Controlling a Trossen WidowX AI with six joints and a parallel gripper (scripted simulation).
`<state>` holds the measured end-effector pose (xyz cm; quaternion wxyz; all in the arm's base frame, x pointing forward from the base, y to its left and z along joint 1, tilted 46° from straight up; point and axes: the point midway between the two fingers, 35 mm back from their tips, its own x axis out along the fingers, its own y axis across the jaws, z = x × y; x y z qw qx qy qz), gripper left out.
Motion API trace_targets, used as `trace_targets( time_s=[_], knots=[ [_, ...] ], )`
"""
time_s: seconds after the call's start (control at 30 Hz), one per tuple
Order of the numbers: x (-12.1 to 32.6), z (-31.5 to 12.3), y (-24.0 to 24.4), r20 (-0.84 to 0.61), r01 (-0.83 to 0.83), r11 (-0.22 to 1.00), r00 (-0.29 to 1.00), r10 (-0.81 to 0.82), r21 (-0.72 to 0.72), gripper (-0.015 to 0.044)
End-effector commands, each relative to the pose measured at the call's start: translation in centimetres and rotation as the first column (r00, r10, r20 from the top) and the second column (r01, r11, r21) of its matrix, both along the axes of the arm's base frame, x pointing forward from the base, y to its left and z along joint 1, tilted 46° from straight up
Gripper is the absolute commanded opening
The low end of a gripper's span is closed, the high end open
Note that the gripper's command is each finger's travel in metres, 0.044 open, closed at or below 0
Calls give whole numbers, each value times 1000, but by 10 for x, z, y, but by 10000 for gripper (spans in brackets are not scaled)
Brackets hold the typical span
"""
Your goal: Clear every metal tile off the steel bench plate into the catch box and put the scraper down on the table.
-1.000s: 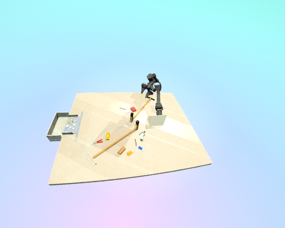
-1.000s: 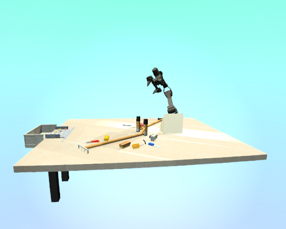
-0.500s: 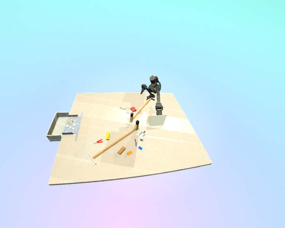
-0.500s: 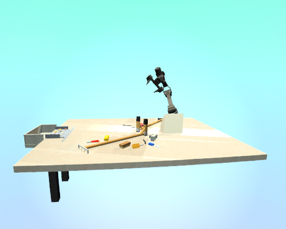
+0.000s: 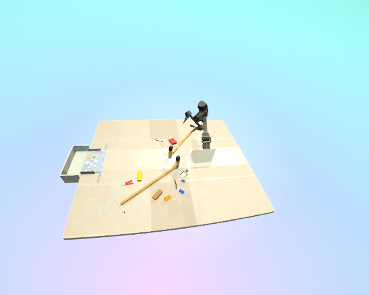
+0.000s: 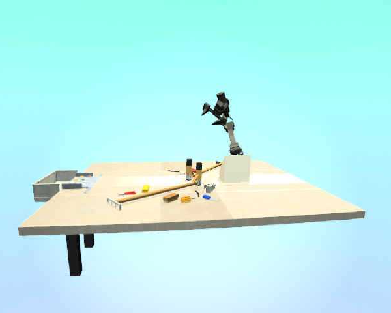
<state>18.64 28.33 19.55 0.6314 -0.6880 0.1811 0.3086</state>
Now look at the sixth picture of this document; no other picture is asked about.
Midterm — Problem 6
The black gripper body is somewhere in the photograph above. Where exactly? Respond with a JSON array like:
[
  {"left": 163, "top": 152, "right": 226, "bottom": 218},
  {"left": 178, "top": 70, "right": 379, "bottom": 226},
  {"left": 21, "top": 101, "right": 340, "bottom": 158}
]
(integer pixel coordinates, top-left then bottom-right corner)
[{"left": 203, "top": 102, "right": 228, "bottom": 126}]

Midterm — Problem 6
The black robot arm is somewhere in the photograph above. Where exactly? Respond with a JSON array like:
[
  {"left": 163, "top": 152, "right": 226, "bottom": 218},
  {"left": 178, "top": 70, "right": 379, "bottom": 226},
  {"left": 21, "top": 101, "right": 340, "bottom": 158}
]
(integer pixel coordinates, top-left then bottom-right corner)
[{"left": 213, "top": 92, "right": 244, "bottom": 155}]

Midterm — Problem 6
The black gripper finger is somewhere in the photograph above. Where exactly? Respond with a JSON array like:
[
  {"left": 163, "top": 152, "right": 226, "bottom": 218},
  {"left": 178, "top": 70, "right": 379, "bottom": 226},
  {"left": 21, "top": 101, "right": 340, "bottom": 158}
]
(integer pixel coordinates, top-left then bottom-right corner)
[
  {"left": 201, "top": 105, "right": 209, "bottom": 116},
  {"left": 212, "top": 117, "right": 224, "bottom": 125}
]

